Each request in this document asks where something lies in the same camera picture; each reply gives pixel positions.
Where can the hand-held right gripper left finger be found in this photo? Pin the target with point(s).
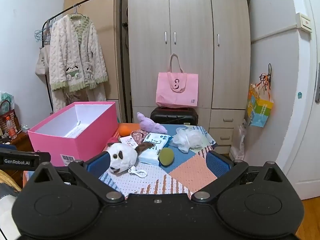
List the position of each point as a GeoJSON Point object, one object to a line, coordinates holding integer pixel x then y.
{"type": "Point", "coordinates": [97, 161]}

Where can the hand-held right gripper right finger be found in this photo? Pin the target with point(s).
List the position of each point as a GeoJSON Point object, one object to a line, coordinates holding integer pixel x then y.
{"type": "Point", "coordinates": [217, 163]}

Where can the pink cardboard box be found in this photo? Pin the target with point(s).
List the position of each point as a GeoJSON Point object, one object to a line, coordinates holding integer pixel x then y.
{"type": "Point", "coordinates": [82, 145]}

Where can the white dog plush toy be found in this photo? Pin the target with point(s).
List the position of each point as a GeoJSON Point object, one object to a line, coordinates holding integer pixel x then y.
{"type": "Point", "coordinates": [125, 153]}

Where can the white labelled packet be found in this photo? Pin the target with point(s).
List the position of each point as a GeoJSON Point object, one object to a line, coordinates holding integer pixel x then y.
{"type": "Point", "coordinates": [127, 141]}

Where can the white mesh bath pouf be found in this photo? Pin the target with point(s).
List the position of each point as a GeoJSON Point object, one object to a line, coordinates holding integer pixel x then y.
{"type": "Point", "coordinates": [187, 138]}

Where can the orange ball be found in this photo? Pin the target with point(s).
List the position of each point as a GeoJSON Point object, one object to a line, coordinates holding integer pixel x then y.
{"type": "Point", "coordinates": [124, 130]}

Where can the pink floral fabric pouch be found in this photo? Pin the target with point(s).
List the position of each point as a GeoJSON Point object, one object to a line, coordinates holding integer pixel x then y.
{"type": "Point", "coordinates": [138, 135]}

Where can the olive green sponge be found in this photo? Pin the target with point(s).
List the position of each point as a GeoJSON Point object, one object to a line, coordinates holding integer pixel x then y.
{"type": "Point", "coordinates": [166, 157]}

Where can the blue white wet wipes pack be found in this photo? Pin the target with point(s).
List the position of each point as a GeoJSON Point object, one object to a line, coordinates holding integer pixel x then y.
{"type": "Point", "coordinates": [160, 141]}

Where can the purple plush toy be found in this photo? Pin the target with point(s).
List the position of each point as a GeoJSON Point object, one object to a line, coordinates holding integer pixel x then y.
{"type": "Point", "coordinates": [150, 126]}

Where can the brown wooden nightstand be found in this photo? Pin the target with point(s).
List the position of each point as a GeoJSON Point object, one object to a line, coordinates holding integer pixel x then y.
{"type": "Point", "coordinates": [22, 142]}

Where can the orange drink bottle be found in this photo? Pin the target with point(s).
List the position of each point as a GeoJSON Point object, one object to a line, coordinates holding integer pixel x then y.
{"type": "Point", "coordinates": [11, 130]}

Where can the white plastic bag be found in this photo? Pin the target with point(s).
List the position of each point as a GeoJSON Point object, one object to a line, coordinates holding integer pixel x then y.
{"type": "Point", "coordinates": [242, 140]}

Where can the yellow grey quilt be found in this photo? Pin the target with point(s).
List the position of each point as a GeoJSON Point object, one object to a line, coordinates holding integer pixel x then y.
{"type": "Point", "coordinates": [7, 195]}

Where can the brown woven basket bag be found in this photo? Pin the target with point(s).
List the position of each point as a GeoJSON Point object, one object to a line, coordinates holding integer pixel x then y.
{"type": "Point", "coordinates": [3, 122]}

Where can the plastic bag of tissue packs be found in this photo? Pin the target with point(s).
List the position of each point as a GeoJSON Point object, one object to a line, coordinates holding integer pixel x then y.
{"type": "Point", "coordinates": [6, 98]}

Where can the black suitcase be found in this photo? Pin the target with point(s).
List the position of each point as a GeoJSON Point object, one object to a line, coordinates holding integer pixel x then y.
{"type": "Point", "coordinates": [172, 116]}

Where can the colourful paper gift bag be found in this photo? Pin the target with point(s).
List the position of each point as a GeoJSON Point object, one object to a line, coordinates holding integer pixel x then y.
{"type": "Point", "coordinates": [260, 110]}

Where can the pink tote bag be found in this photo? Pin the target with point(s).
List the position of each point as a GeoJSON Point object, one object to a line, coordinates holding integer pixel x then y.
{"type": "Point", "coordinates": [176, 92]}

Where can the white door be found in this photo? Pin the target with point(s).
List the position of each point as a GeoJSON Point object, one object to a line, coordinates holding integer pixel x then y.
{"type": "Point", "coordinates": [300, 130]}

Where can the beige canvas tote bag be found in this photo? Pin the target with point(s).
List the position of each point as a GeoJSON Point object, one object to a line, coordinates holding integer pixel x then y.
{"type": "Point", "coordinates": [41, 62]}

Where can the cream fleece robe green trim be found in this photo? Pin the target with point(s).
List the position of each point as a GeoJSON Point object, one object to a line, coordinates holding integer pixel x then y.
{"type": "Point", "coordinates": [75, 55]}

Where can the black metal clothes rack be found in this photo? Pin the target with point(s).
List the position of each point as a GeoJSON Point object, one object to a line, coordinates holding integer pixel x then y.
{"type": "Point", "coordinates": [122, 50]}

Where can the tall beige wooden cabinet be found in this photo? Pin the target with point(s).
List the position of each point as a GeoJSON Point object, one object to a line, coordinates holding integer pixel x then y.
{"type": "Point", "coordinates": [105, 17]}

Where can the beige wooden wardrobe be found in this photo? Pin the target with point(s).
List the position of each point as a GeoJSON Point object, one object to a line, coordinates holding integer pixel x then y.
{"type": "Point", "coordinates": [190, 17]}

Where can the beige light switch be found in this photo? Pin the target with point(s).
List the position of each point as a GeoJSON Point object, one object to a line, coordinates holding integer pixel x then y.
{"type": "Point", "coordinates": [304, 22]}

